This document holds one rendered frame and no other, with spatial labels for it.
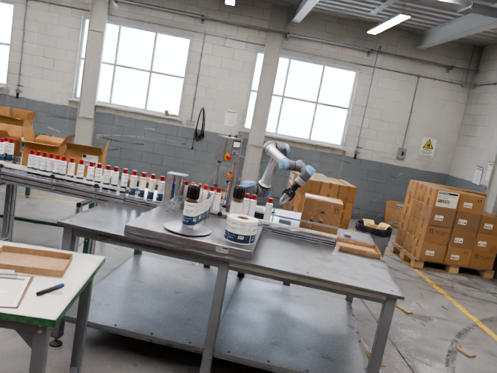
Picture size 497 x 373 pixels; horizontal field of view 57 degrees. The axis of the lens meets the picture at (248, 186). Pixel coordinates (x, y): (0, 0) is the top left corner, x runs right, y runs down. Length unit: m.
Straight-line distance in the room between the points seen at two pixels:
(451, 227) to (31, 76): 7.54
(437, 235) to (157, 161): 5.14
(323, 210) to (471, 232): 3.71
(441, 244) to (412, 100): 3.60
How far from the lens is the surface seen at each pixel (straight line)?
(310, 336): 3.48
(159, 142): 9.00
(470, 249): 7.14
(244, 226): 2.86
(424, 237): 6.78
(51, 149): 4.95
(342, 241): 3.69
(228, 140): 3.49
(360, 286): 2.78
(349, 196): 7.02
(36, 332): 2.03
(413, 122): 9.63
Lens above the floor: 1.68
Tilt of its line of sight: 9 degrees down
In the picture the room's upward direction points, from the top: 10 degrees clockwise
